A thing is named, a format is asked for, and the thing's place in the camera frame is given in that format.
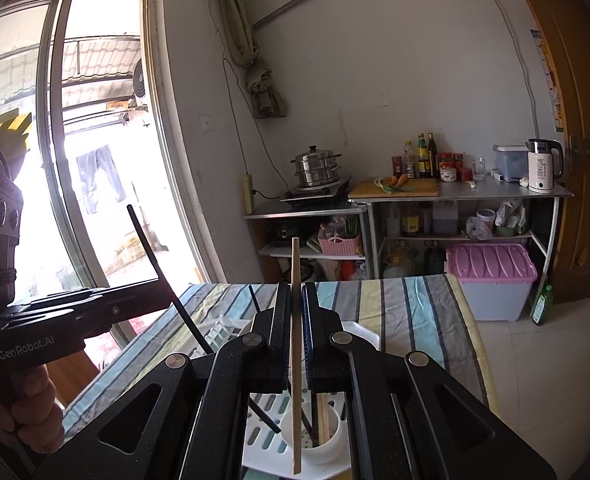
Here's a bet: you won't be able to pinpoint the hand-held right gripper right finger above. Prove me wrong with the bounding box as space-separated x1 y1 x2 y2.
301 282 558 480

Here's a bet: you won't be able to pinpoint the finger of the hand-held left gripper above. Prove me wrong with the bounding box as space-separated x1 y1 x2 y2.
8 279 163 311
50 287 177 333

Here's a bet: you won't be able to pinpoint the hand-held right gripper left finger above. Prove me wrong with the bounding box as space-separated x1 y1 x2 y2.
32 282 296 480

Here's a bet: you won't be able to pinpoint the white cup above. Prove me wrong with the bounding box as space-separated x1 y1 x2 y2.
280 400 350 466

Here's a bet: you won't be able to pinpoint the person's left hand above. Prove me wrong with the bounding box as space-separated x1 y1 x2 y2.
0 362 67 458

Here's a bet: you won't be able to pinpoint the pink plastic basket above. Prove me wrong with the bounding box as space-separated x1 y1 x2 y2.
317 227 365 257

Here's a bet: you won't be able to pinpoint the black rice cooker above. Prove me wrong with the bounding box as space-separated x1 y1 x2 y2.
265 220 301 247

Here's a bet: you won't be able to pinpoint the striped tablecloth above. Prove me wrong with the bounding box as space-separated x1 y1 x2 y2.
62 275 500 441

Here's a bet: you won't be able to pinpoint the cooking oil jug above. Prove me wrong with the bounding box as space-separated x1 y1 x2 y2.
382 240 413 278

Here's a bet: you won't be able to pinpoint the steel kitchen table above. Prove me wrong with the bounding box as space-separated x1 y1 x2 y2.
242 200 376 286

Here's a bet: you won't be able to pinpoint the hanging blue clothes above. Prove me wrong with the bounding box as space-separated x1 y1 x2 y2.
78 145 126 213

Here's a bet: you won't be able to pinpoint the white plastic dish rack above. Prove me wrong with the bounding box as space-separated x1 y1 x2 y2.
190 310 380 480

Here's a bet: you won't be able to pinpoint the black induction stove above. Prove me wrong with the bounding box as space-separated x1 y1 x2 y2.
280 176 352 205

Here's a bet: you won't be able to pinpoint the large dark bottle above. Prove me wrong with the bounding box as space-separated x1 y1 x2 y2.
423 241 446 276

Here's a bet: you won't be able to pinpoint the brown sauce bottle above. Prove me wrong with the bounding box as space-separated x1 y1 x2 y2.
400 202 421 238

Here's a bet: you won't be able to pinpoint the steel steamer pot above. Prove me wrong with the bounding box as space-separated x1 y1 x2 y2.
291 145 343 188

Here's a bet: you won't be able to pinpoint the yellow black striped sign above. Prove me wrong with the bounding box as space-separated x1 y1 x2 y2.
0 112 32 148

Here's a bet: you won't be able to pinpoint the white plastic jug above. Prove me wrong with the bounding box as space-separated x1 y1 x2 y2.
432 201 459 235

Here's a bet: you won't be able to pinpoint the wooden cutting board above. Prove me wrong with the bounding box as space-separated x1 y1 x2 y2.
348 177 441 199

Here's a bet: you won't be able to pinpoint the pink lid storage box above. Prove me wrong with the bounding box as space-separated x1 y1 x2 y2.
446 243 539 322

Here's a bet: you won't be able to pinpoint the yellow label bottle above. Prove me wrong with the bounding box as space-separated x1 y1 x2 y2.
417 133 430 178

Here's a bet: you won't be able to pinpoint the outdoor fan unit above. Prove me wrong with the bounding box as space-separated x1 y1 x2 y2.
132 57 148 108

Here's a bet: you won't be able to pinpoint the plastic packets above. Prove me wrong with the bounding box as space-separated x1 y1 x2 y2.
495 200 528 236

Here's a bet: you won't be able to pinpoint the green bottle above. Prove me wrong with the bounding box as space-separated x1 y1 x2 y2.
530 285 554 327

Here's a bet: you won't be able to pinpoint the steel shelf table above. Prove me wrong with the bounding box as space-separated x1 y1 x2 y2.
350 182 574 286

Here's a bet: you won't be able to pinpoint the tied beige curtain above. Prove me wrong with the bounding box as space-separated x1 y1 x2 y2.
219 0 288 120

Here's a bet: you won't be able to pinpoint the clear plastic container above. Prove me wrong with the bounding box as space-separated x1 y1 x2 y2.
492 145 530 183

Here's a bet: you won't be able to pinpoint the white electric kettle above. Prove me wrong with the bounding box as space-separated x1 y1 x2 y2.
526 138 564 194

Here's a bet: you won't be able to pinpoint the sliding window frame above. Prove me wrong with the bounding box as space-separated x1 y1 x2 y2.
0 0 226 361

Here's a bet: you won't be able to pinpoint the metal door handle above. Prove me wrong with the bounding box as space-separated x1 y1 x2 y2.
567 135 590 161

